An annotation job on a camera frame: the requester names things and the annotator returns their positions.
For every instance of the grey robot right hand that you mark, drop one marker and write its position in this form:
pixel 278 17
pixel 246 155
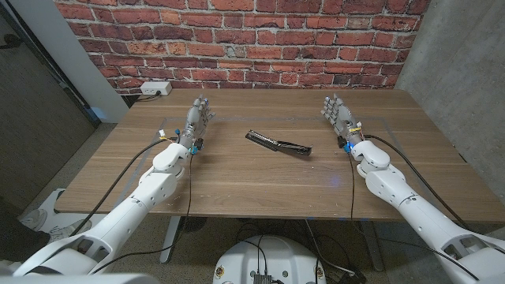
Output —
pixel 342 116

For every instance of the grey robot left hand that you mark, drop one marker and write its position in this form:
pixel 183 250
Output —
pixel 194 120

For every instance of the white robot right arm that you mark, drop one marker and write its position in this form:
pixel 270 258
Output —
pixel 418 217

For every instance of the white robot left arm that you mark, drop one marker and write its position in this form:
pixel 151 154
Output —
pixel 130 213

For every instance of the white power strip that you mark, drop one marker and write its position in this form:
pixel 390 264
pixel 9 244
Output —
pixel 155 88

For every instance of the red brick printed backdrop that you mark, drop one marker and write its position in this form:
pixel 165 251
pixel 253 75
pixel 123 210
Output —
pixel 244 43

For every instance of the white table leg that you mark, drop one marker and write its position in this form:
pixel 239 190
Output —
pixel 170 240
pixel 372 248

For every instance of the white robot torso base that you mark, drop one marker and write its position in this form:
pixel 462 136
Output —
pixel 272 256

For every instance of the dark grey door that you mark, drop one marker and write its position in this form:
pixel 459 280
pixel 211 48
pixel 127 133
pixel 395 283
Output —
pixel 35 118

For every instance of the black power adapter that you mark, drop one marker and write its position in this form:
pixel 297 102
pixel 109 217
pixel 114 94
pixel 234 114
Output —
pixel 352 277

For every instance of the white sneaker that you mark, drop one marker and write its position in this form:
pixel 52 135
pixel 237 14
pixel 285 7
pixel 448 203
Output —
pixel 69 232
pixel 34 219

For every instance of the grey finned electronics box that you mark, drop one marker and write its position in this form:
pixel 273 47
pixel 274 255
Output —
pixel 262 279

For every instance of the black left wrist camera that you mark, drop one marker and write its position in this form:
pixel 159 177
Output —
pixel 197 145

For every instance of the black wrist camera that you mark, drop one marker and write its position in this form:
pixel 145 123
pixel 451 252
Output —
pixel 197 145
pixel 342 143

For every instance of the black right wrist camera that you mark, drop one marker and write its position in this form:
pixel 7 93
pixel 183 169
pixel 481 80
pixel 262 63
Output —
pixel 342 143

